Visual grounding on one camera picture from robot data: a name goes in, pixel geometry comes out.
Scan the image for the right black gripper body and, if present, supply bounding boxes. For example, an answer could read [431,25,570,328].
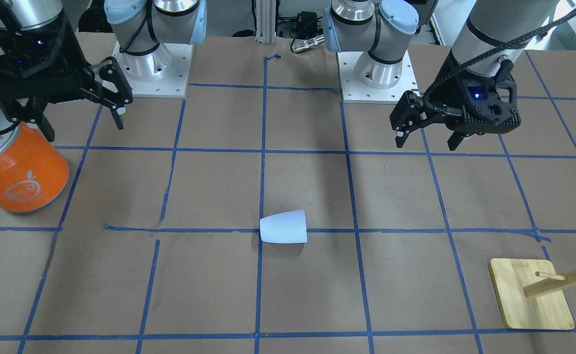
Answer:
[0,14,97,104]

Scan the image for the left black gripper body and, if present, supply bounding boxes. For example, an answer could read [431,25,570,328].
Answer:
[431,62,505,134]

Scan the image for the light blue cup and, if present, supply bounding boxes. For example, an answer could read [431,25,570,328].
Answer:
[259,210,308,244]

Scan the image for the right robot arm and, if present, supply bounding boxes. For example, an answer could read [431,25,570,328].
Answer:
[0,0,207,142]

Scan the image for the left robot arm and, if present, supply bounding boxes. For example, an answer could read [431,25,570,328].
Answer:
[322,0,576,151]

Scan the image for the orange can with silver lid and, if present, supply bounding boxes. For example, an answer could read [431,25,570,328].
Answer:
[0,123,69,213]

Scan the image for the wooden mug tree stand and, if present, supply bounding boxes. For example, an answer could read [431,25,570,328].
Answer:
[487,258,576,331]

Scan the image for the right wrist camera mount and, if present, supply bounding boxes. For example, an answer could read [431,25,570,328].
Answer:
[0,14,68,83]

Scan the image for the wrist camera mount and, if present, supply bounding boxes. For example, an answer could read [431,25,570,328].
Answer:
[0,14,68,83]
[455,69,521,134]

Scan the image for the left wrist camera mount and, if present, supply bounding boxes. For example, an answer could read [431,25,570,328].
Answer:
[455,69,521,134]

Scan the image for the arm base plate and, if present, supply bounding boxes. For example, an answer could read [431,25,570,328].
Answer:
[337,52,420,104]
[113,43,195,98]

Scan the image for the aluminium frame post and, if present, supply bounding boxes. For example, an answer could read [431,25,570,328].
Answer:
[253,0,278,46]

